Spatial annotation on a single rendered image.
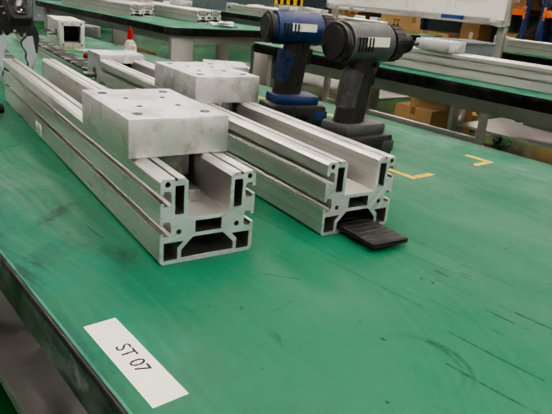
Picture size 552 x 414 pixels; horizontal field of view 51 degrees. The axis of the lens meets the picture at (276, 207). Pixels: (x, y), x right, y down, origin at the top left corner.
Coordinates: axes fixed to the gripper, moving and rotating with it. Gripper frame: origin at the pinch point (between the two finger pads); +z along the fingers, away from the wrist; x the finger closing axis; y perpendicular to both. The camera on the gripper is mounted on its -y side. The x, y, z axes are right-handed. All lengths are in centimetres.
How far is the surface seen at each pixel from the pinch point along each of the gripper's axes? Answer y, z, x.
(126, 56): -20.0, -6.6, -18.8
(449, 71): 9, -1, -158
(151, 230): -98, 0, 6
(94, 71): -16.2, -2.6, -13.0
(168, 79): -58, -8, -12
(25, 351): -25, 59, 6
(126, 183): -91, -3, 6
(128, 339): -110, 3, 13
